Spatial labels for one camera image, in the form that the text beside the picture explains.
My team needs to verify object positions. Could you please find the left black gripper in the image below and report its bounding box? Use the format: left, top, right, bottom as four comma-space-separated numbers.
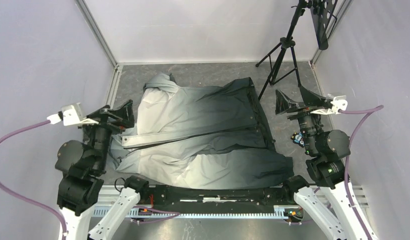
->
81, 97, 136, 171

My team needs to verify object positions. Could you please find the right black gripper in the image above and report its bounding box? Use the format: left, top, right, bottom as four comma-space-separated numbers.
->
274, 85, 327, 154

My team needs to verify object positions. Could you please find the grey black gradient jacket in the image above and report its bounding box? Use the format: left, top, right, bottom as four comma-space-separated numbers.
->
108, 73, 294, 190

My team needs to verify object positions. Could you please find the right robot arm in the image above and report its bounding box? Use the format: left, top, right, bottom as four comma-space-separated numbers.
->
275, 87, 377, 240

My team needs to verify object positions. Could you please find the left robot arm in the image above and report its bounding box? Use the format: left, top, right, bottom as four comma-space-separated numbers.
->
54, 100, 150, 240

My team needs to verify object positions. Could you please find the blue yellow small object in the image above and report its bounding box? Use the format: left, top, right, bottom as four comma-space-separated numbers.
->
291, 132, 305, 148

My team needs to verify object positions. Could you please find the black tripod stand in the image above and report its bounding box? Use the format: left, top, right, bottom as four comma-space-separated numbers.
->
255, 0, 313, 100

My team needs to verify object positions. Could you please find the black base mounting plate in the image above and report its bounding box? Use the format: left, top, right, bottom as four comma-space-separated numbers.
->
140, 185, 294, 206

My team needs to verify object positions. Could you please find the black perforated panel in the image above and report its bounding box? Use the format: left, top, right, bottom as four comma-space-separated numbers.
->
309, 0, 338, 51

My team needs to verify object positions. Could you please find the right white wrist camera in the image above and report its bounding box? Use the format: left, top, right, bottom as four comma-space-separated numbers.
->
311, 93, 348, 116

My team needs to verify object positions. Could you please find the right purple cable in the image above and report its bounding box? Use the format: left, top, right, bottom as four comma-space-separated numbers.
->
338, 104, 385, 240

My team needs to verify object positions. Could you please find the purple cable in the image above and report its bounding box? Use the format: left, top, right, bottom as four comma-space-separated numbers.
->
338, 104, 385, 240
0, 119, 68, 240

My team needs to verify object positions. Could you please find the white slotted cable duct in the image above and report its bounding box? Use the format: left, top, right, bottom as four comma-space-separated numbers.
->
92, 205, 305, 220

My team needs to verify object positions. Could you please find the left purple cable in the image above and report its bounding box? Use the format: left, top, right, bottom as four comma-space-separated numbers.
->
0, 119, 68, 240

